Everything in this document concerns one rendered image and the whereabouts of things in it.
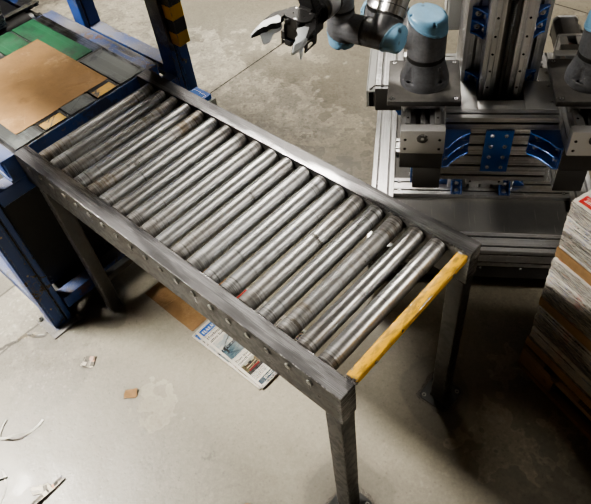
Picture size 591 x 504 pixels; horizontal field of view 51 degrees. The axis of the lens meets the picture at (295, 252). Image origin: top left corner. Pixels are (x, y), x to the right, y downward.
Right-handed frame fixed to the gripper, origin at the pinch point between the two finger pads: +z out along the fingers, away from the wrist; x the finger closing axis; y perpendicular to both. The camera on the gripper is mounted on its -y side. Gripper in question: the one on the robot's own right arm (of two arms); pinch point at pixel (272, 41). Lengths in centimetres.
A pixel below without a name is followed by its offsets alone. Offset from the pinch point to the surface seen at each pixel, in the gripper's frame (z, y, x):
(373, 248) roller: 11, 40, -38
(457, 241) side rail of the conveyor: -1, 37, -55
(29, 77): 0, 59, 108
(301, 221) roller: 12.0, 41.8, -16.7
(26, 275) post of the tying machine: 48, 101, 77
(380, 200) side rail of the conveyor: -4, 40, -31
